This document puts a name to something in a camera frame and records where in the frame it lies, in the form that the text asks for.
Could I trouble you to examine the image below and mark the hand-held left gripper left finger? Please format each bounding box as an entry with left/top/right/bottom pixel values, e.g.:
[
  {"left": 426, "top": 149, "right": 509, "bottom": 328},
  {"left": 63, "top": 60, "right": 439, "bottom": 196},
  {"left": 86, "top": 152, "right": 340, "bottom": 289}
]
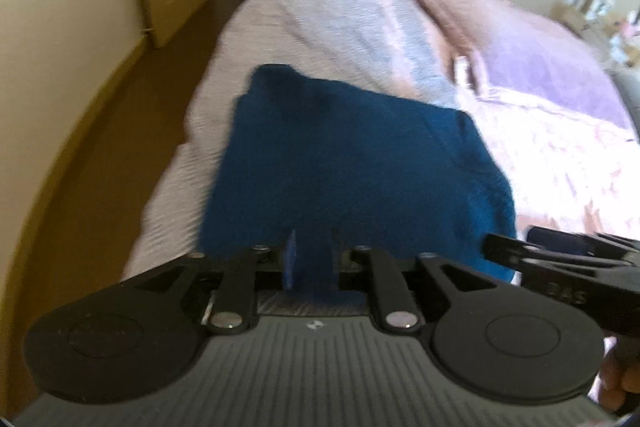
[{"left": 127, "top": 229, "right": 298, "bottom": 335}]

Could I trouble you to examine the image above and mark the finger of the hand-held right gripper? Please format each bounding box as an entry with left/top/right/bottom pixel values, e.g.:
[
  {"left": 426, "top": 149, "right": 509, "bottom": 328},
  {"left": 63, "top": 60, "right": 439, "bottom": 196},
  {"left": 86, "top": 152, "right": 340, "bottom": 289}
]
[
  {"left": 482, "top": 233, "right": 640, "bottom": 269},
  {"left": 529, "top": 226, "right": 640, "bottom": 260}
]

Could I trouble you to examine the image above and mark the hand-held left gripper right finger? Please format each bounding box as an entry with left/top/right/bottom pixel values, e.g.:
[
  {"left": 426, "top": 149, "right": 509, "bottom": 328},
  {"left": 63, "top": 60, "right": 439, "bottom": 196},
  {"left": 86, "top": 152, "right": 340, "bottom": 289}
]
[{"left": 340, "top": 246, "right": 503, "bottom": 334}]

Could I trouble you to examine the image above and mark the blue knit sweater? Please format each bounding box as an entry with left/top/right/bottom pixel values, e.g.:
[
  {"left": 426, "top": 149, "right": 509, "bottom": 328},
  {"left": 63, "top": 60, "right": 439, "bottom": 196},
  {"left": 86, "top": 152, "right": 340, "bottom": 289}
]
[{"left": 197, "top": 63, "right": 517, "bottom": 308}]

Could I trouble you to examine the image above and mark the person's right hand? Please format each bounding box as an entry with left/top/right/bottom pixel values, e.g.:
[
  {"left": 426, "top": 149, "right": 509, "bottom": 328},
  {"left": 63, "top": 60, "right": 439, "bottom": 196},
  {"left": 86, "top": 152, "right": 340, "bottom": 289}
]
[{"left": 597, "top": 347, "right": 638, "bottom": 415}]

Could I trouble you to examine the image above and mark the grey pillow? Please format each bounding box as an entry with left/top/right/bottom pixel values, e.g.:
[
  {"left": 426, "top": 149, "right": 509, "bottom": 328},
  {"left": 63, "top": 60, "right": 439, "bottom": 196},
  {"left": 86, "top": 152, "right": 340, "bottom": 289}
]
[{"left": 612, "top": 69, "right": 640, "bottom": 132}]

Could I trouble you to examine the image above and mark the lilac fleece blanket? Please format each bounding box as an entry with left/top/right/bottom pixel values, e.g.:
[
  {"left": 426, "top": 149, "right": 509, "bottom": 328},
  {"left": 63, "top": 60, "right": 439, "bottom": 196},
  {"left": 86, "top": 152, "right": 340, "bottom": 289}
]
[{"left": 392, "top": 0, "right": 638, "bottom": 142}]

